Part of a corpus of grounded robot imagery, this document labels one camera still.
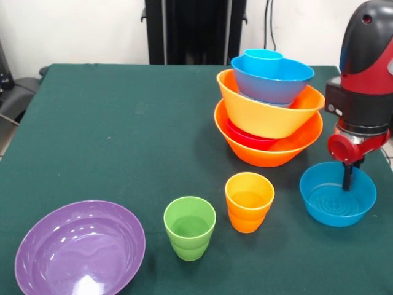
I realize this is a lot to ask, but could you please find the orange cup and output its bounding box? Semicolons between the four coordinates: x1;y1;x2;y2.
224;171;276;234

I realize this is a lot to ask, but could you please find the black pedestal foot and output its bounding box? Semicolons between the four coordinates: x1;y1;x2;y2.
0;66;50;124

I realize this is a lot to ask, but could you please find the dark green tablecloth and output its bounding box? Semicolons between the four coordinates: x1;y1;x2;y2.
0;63;393;295

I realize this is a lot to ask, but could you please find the blue cup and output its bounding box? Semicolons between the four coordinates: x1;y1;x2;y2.
243;48;284;61

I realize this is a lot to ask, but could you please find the large purple bowl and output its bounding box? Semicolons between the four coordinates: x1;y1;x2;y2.
14;200;146;295

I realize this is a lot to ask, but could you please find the small magenta bowl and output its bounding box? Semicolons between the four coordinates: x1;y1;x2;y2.
227;118;279;151

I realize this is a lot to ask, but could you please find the green cup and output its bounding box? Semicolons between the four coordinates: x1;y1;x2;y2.
163;196;217;262

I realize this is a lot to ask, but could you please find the small cyan bowl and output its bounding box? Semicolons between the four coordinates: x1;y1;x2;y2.
239;90;292;109

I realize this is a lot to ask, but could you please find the blue ribbed-bottom bowl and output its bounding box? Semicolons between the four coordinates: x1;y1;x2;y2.
299;162;378;228

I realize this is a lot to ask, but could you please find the black wall cable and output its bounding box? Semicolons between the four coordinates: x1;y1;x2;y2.
270;0;277;52
263;0;271;50

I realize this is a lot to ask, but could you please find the large blue bowl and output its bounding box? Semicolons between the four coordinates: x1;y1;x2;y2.
230;56;316;105

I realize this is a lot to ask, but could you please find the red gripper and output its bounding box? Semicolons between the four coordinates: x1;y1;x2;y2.
327;130;391;192

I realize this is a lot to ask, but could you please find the large orange bowl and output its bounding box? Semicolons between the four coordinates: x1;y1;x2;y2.
216;69;325;139
214;98;324;168

